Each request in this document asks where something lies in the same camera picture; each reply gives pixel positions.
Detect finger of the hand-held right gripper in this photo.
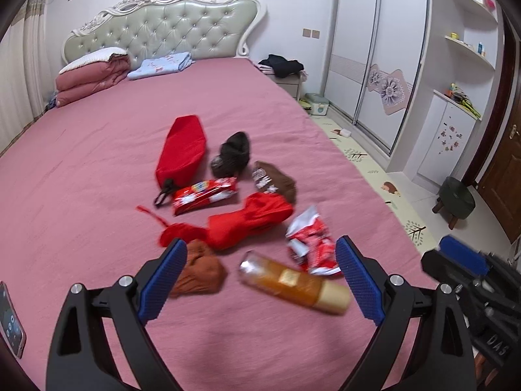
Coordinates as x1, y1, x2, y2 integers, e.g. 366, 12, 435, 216
420, 248, 487, 294
441, 234, 494, 280

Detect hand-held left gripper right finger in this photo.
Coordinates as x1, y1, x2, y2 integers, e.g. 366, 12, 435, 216
335, 235, 476, 391

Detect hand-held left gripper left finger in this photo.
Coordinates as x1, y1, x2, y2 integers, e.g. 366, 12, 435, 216
46, 238, 190, 391

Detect orange-brown sock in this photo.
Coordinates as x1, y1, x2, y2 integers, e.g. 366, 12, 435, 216
169, 239, 226, 298

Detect red white wrapper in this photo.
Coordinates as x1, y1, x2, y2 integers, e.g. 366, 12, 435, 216
285, 206, 343, 276

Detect amber bottle with cream cap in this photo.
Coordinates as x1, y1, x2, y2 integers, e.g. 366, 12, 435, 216
238, 250, 351, 315

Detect red snack packet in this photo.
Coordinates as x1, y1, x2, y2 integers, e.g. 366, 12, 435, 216
171, 177, 239, 216

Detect red cloth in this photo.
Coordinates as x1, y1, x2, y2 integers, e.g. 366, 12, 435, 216
136, 193, 294, 251

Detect brown labelled sock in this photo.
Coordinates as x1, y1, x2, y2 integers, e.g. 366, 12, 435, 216
251, 161, 298, 203

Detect red pouch with black strap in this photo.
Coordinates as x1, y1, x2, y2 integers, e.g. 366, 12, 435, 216
154, 115, 207, 208

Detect dark brown knit sock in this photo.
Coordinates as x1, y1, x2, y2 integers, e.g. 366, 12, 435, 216
210, 131, 251, 178

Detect green round stool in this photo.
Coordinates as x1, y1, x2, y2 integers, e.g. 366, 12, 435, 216
432, 176, 476, 229

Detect brown wooden door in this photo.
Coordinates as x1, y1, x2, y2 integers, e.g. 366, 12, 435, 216
476, 102, 521, 245

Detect white cabinet with stickers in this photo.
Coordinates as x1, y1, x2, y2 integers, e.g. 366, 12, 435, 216
387, 90, 483, 190

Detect bed with pink sheet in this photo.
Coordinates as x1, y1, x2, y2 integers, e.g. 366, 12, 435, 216
0, 56, 444, 391

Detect clutter on cabinet top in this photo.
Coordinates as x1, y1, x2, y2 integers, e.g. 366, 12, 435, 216
448, 83, 481, 119

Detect smartphone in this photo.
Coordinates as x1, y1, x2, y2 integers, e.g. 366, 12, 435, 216
0, 281, 27, 359

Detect green white storage box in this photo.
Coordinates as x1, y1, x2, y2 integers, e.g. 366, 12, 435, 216
304, 93, 330, 115

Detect grey nightstand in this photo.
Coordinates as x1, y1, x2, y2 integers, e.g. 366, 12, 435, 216
275, 71, 306, 100

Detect folded pink quilt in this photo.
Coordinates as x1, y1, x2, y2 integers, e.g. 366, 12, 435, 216
55, 47, 131, 109

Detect folded blue blanket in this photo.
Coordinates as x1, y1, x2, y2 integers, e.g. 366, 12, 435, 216
127, 51, 195, 80

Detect black clothes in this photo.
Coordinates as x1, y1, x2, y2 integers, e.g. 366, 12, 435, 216
258, 54, 305, 78

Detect white sliding wardrobe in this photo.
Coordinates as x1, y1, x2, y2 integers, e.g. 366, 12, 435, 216
323, 0, 432, 157

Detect tufted bed headboard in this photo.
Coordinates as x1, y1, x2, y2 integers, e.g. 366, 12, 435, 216
61, 0, 269, 66

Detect beige curtain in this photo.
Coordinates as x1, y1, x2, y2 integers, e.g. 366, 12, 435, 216
0, 0, 51, 151

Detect curved white wall shelf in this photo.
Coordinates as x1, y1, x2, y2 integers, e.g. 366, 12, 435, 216
444, 33, 496, 71
445, 0, 499, 23

